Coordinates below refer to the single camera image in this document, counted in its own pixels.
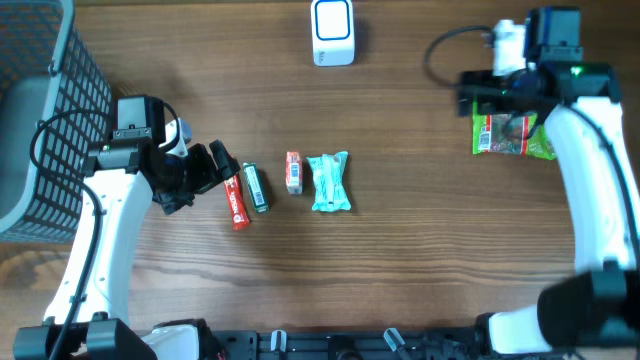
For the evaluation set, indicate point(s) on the small orange white box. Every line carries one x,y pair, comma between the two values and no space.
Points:
294,173

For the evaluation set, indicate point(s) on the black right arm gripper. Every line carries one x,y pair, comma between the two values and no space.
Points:
470,93

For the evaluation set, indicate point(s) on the white barcode scanner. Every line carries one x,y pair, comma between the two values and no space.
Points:
333,34

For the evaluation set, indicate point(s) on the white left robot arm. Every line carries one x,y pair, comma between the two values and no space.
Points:
88,318

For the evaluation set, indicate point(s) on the red candy bar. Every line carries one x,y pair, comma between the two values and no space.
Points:
233,189

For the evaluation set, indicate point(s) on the dark green gum pack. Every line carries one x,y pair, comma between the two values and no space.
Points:
255,187

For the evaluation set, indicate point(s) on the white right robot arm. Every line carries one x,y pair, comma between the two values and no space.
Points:
579,107

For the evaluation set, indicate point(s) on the green snack bag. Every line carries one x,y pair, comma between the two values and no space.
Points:
509,134

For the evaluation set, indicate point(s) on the teal tissue pack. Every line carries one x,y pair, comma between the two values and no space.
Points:
327,176

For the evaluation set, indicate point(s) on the dark grey mesh basket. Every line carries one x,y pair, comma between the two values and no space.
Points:
55,103

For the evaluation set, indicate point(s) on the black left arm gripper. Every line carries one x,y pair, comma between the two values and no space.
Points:
198,170

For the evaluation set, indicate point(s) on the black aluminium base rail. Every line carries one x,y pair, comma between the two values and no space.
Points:
437,343

